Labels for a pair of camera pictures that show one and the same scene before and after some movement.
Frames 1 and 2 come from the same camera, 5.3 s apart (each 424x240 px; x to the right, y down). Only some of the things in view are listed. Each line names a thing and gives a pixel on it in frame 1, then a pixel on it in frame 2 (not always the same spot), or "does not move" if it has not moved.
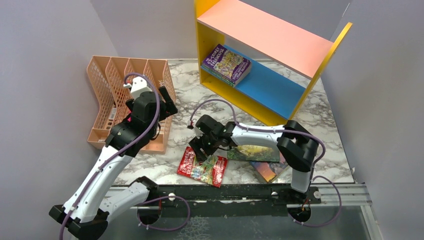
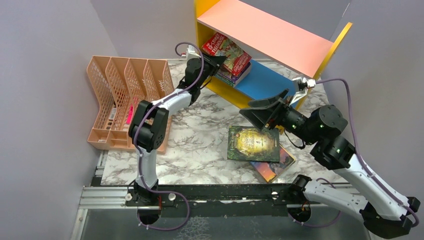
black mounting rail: [229, 200] does not move
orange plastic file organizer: [108, 75] does not move
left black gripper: [168, 108] → [214, 62]
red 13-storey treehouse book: [210, 170] → [220, 45]
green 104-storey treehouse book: [218, 75] does not move
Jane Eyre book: [269, 170] does not move
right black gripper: [197, 145] → [260, 117]
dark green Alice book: [252, 152] does not move
